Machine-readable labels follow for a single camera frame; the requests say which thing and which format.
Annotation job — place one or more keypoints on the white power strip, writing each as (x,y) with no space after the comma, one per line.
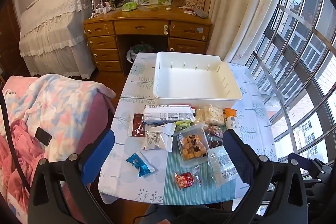
(102,8)

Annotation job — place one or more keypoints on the clear packet with white label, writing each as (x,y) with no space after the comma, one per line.
(221,166)

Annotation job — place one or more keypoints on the green snack packet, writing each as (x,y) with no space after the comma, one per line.
(183,124)

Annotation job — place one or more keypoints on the pink blanket sofa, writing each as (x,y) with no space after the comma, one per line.
(57,103)

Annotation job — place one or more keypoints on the long white cracker packet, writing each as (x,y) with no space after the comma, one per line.
(168,114)

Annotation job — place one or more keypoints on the grey face mask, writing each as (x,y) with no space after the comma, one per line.
(201,13)

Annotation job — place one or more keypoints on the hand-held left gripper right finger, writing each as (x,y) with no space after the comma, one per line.
(236,157)

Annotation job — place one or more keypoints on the green wipes pack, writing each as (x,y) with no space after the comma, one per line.
(130,6)

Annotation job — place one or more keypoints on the metal window grille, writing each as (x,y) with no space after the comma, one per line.
(296,56)

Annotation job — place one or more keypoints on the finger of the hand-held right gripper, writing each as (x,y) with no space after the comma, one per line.
(321,169)

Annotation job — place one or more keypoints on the white lace cover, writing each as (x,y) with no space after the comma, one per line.
(52,29)

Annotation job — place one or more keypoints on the white trash bag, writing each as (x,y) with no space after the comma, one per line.
(136,52)

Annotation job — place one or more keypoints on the tree print tablecloth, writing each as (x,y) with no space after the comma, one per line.
(131,113)

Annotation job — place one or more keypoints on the wooden desk with drawers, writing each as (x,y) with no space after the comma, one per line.
(141,27)

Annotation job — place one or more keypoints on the white plastic bin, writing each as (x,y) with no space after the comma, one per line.
(197,82)

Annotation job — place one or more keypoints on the blue candy wrapper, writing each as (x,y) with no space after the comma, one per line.
(139,164)

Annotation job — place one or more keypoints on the clear packet of dark snack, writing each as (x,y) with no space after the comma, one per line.
(215,144)

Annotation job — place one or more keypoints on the red candy wrapper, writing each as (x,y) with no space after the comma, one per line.
(185,178)

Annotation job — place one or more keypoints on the white snack packet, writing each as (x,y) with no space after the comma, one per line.
(157,137)

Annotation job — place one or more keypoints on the black phone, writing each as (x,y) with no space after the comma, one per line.
(43,136)

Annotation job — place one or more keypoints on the clear bag of puffed snacks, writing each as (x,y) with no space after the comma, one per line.
(210,115)

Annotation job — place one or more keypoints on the cream leaf print curtain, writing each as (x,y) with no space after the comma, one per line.
(236,3)

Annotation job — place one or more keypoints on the clear packet of orange cookies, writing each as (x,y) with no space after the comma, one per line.
(193,145)

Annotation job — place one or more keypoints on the pink fleece blanket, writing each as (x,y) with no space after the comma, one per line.
(18,161)

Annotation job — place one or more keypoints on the dark red snack packet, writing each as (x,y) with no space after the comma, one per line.
(136,125)

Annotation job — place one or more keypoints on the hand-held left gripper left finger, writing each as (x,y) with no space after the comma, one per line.
(99,154)

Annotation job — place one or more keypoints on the orange and white packet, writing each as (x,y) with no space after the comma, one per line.
(232,119)

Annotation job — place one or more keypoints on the printed cardboard box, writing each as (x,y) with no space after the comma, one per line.
(195,3)

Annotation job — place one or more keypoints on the clear packet of brown nuts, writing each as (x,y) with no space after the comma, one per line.
(214,130)

